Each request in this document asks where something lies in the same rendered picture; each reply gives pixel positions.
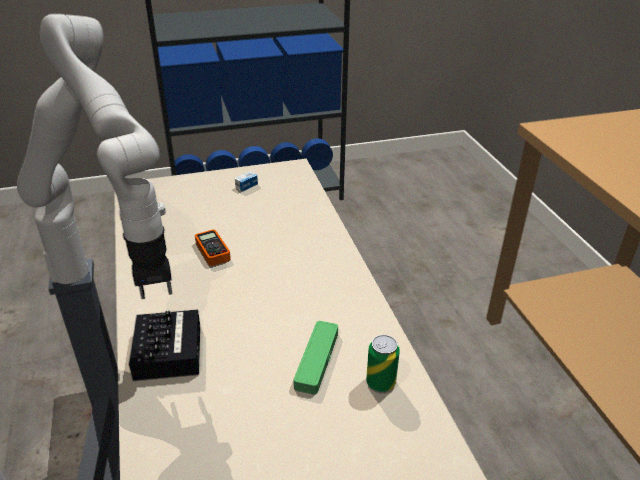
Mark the black lighting desk panel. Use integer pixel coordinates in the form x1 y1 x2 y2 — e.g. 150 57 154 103
129 309 201 381

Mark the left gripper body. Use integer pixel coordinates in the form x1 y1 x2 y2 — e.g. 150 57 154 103
119 202 172 286

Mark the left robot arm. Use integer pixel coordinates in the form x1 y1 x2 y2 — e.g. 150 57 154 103
17 14 160 284

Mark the green rounded rectangular block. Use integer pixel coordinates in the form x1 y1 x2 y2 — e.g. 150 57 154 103
294 321 338 394

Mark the green drink can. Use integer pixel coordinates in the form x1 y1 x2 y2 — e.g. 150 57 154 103
366 335 400 392

